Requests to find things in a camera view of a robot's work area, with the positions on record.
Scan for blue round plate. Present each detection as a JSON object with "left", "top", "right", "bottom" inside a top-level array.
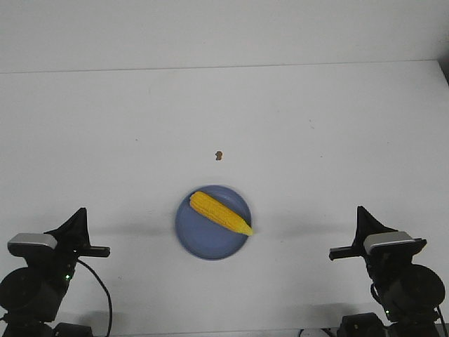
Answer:
[{"left": 174, "top": 185, "right": 252, "bottom": 260}]

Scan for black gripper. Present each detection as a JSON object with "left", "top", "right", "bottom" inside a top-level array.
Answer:
[
  {"left": 328, "top": 206, "right": 397, "bottom": 260},
  {"left": 45, "top": 208, "right": 110, "bottom": 267}
]

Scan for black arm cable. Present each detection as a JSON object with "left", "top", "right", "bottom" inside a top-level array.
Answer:
[
  {"left": 76, "top": 259, "right": 114, "bottom": 336},
  {"left": 370, "top": 284, "right": 446, "bottom": 337}
]

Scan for yellow corn cob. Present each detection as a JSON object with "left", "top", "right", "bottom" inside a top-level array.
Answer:
[{"left": 189, "top": 191, "right": 253, "bottom": 236}]

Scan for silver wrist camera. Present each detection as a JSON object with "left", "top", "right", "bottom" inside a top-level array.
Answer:
[
  {"left": 363, "top": 231, "right": 427, "bottom": 256},
  {"left": 7, "top": 233, "right": 58, "bottom": 258}
]

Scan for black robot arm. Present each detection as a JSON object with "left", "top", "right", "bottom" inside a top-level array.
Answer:
[
  {"left": 329, "top": 206, "right": 448, "bottom": 336},
  {"left": 1, "top": 208, "right": 110, "bottom": 336}
]

